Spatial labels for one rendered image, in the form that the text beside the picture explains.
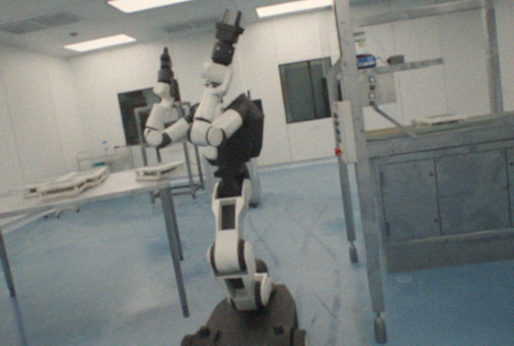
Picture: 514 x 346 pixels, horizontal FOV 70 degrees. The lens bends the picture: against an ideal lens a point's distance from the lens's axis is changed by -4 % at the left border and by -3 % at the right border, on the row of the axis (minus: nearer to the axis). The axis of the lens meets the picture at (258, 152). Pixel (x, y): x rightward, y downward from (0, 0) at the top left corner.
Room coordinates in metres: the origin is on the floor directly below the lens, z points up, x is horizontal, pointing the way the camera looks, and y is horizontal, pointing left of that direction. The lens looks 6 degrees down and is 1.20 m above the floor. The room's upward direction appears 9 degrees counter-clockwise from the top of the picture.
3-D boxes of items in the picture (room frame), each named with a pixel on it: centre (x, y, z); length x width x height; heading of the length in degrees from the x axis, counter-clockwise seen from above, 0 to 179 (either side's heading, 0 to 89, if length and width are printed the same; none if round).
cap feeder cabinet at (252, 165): (5.00, 0.37, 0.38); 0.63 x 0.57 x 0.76; 83
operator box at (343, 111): (1.67, -0.40, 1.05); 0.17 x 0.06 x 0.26; 173
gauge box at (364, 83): (2.36, -0.68, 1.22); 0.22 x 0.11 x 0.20; 83
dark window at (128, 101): (7.76, 2.03, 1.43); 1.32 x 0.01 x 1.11; 83
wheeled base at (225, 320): (1.86, 0.16, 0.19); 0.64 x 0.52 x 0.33; 170
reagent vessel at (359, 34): (2.45, -0.72, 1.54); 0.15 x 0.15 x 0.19
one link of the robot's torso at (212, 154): (1.92, 0.12, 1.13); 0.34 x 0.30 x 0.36; 34
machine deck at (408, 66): (2.48, -0.90, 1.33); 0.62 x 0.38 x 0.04; 83
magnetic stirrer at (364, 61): (2.45, -0.71, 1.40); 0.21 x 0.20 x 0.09; 173
